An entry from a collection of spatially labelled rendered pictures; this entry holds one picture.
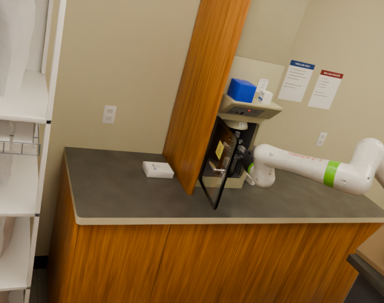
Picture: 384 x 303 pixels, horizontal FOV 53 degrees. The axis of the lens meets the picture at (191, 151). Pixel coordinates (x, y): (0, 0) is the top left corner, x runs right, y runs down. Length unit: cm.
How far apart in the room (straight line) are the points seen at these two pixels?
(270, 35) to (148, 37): 68
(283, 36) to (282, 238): 116
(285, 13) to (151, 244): 134
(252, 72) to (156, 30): 60
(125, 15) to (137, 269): 135
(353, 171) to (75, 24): 153
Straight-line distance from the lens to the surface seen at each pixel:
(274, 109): 208
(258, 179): 191
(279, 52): 212
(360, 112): 331
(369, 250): 223
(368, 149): 180
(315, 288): 296
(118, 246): 196
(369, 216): 275
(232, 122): 217
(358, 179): 171
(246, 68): 204
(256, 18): 201
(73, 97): 228
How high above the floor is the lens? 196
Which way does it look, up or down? 22 degrees down
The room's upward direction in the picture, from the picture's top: 16 degrees clockwise
